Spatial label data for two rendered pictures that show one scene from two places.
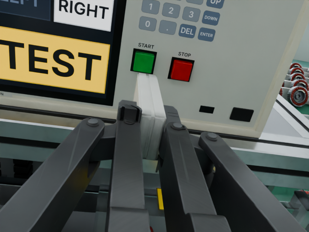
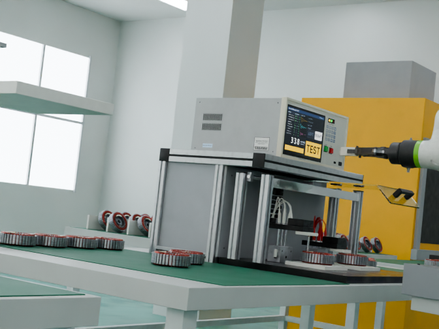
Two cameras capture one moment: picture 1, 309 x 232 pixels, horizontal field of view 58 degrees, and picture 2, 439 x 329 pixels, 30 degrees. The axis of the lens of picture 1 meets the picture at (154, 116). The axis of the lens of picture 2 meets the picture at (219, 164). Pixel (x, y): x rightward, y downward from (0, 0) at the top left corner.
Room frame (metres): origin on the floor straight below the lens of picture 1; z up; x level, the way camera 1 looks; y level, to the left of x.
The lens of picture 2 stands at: (-1.61, 2.30, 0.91)
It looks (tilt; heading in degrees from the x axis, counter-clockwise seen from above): 3 degrees up; 317
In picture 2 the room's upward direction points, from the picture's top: 6 degrees clockwise
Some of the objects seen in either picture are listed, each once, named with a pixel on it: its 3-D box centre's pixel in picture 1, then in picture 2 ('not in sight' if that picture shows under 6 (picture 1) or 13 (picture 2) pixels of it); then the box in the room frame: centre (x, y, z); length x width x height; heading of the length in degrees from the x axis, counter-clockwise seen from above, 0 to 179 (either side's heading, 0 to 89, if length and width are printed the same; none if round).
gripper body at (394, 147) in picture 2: not in sight; (390, 153); (0.01, -0.02, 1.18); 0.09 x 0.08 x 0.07; 9
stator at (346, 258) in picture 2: not in sight; (351, 259); (0.14, -0.04, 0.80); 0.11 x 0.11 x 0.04
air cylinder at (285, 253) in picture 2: not in sight; (279, 253); (0.25, 0.23, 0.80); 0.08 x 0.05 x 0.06; 99
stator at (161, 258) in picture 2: not in sight; (171, 258); (0.15, 0.79, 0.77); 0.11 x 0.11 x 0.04
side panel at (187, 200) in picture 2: not in sight; (187, 210); (0.46, 0.47, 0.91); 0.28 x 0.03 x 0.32; 9
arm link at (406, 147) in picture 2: not in sight; (410, 155); (-0.06, -0.03, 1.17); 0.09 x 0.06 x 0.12; 99
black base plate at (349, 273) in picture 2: not in sight; (330, 270); (0.14, 0.09, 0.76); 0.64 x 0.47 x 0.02; 99
